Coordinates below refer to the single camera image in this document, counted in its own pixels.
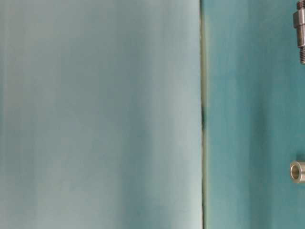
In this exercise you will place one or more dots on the brass cylindrical washer bushing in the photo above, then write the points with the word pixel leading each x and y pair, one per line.
pixel 297 172

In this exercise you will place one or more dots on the stepped steel threaded shaft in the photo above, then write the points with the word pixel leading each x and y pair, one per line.
pixel 299 25

